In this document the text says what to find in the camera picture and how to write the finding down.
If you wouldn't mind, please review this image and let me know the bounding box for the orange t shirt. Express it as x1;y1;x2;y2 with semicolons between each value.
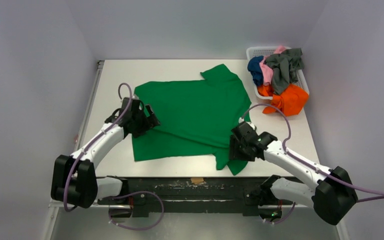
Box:
257;84;309;117

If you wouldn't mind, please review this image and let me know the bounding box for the blue t shirt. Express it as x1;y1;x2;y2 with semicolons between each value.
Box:
247;56;264;87

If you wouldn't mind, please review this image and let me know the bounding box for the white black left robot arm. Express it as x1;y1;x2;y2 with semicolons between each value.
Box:
50;97;161;209

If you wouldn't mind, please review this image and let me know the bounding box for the green t shirt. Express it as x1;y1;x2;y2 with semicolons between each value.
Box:
132;64;251;175

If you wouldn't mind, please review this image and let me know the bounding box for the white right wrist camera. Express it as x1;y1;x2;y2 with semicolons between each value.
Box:
238;117;257;131

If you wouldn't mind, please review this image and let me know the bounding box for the grey t shirt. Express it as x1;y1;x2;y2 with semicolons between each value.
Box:
265;48;305;95

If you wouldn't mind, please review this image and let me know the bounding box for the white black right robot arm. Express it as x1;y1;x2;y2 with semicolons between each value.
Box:
229;122;358;225

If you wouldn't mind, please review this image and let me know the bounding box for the tan tape piece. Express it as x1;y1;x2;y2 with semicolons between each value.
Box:
190;177;205;185

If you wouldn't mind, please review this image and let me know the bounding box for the pink t shirt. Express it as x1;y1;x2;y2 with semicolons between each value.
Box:
259;45;287;86

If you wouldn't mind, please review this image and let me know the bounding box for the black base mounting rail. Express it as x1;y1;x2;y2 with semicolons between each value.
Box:
95;176;324;219

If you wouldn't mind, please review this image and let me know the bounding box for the white plastic laundry basket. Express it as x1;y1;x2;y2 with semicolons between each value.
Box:
245;46;310;103

